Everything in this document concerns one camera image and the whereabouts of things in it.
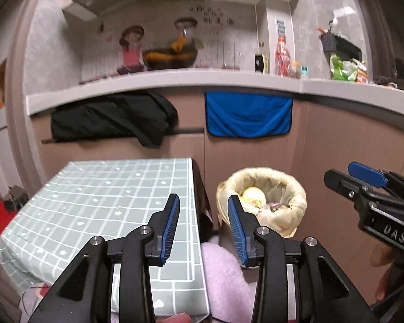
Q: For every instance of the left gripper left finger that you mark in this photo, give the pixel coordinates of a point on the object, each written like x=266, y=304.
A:
x=83, y=292

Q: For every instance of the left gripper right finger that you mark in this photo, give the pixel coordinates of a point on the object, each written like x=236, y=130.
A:
x=298, y=280

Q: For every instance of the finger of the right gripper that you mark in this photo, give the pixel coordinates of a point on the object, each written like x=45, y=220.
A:
x=349, y=187
x=375, y=178

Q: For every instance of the trash bin with yellow bag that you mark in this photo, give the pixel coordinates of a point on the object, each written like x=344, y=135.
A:
x=277, y=199

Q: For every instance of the right hand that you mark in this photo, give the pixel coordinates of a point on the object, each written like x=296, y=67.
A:
x=391, y=280

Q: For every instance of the green grid tablecloth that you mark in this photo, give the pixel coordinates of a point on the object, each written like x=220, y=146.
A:
x=110, y=198

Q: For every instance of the green plastic bag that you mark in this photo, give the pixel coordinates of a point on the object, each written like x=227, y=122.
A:
x=351, y=70

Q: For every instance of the small teal timer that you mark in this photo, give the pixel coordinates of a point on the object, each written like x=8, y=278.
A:
x=304, y=72

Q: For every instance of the small seasoning jar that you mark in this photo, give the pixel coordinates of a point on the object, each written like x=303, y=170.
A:
x=295, y=70

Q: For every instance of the black utensil rack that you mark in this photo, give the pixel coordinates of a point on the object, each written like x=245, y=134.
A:
x=333, y=43

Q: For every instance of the blue towel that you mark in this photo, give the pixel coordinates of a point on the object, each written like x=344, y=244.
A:
x=247, y=115

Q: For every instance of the soy sauce bottle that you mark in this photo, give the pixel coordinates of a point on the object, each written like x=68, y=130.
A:
x=261, y=59

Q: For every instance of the black jacket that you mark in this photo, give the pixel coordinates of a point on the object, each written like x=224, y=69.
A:
x=141, y=114

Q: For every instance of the black wok yellow handle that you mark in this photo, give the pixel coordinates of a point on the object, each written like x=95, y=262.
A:
x=181, y=54

